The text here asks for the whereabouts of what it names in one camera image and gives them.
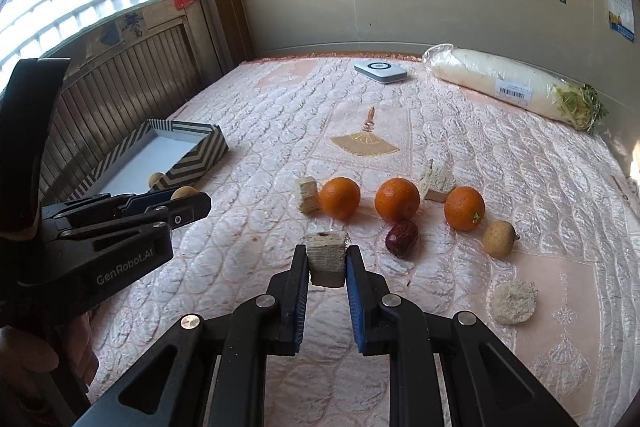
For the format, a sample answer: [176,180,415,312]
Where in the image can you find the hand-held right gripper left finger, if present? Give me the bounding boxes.
[72,244,311,427]

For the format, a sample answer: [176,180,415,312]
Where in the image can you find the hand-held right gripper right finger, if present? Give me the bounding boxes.
[345,245,581,427]

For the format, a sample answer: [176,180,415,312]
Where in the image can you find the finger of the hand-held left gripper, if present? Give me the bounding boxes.
[42,193,172,229]
[60,193,212,243]

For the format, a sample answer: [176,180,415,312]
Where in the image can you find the striped cardboard box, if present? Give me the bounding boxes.
[67,119,230,208]

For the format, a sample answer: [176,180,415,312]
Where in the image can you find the beige cake cube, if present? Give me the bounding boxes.
[306,231,348,289]
[298,176,319,214]

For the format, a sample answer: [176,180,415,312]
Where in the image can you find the red jujube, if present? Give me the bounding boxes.
[385,220,419,258]

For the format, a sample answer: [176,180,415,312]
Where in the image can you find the orange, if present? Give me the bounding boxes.
[444,186,486,232]
[320,177,362,221]
[375,177,421,223]

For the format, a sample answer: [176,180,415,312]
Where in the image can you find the round beige cake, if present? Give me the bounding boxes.
[490,279,538,324]

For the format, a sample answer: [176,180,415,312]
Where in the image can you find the person's left hand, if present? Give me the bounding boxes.
[0,309,99,427]

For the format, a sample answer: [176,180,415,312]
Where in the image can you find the wooden slatted panel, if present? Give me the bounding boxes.
[37,14,202,202]

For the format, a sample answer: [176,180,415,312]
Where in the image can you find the pink quilted blanket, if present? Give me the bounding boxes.
[90,52,640,427]

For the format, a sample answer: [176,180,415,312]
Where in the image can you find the white flat device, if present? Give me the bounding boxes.
[354,60,408,84]

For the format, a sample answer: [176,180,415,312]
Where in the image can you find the plastic-wrapped white radish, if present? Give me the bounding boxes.
[422,43,609,134]

